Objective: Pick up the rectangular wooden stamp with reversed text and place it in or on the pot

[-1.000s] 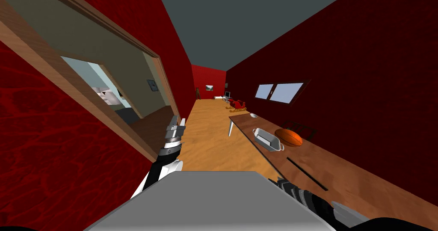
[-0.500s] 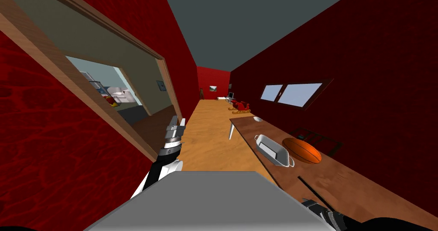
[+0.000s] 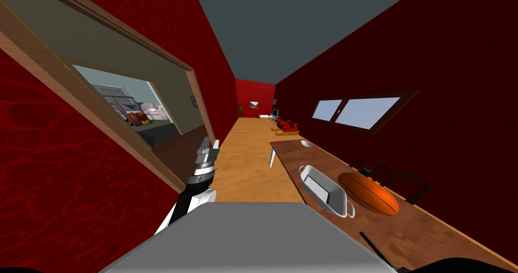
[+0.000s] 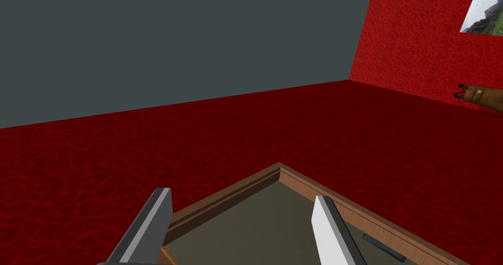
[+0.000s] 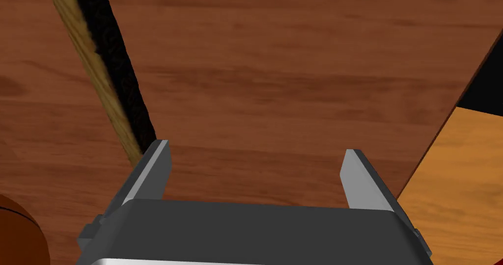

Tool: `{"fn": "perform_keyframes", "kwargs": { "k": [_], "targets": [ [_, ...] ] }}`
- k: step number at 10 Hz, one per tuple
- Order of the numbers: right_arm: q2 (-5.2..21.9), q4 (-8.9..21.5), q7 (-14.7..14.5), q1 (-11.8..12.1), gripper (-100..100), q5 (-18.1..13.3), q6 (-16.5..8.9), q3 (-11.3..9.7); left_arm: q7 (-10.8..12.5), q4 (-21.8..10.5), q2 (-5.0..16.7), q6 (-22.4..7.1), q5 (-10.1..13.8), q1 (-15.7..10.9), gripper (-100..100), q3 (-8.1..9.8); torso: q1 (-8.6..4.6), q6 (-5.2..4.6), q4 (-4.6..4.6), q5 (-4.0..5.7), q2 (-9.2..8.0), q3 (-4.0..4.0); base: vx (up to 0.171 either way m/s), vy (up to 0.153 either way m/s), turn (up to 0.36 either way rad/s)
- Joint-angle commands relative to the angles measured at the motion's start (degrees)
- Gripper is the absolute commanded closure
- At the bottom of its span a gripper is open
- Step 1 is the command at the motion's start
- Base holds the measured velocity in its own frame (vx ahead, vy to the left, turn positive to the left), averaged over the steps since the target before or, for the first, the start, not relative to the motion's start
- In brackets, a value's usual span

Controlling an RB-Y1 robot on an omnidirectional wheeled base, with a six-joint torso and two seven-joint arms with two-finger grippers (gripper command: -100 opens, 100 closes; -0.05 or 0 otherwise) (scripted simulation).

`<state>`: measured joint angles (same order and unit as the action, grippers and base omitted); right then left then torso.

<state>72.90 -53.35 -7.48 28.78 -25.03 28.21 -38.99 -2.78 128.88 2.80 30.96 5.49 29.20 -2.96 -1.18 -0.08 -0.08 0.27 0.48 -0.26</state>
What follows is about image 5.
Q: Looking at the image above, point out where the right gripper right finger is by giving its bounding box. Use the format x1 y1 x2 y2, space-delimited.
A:
339 148 398 212

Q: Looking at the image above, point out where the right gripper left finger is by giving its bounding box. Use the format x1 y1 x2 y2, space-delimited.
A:
111 139 173 207

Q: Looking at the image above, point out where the brown round door knob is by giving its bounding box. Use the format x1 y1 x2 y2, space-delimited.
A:
0 193 51 265

